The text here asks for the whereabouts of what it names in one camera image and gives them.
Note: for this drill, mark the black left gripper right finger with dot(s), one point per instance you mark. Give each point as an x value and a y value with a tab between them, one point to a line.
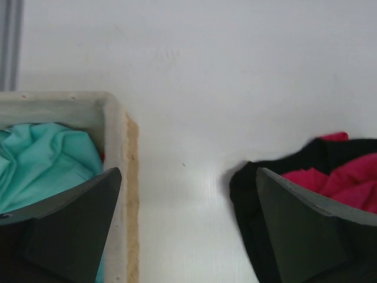
314	238

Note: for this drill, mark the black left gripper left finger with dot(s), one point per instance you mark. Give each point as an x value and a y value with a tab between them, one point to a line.
61	238

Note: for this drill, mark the pink t shirt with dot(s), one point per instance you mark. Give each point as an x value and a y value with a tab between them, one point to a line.
349	176

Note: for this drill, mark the teal t shirt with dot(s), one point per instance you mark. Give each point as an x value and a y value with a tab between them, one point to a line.
39	161

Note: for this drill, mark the black t shirt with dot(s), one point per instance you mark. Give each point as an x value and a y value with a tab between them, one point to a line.
248	210

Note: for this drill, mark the wicker basket with cloth liner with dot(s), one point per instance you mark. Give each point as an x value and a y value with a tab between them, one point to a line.
103	118

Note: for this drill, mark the aluminium frame post left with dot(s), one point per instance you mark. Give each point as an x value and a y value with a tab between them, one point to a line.
11	31

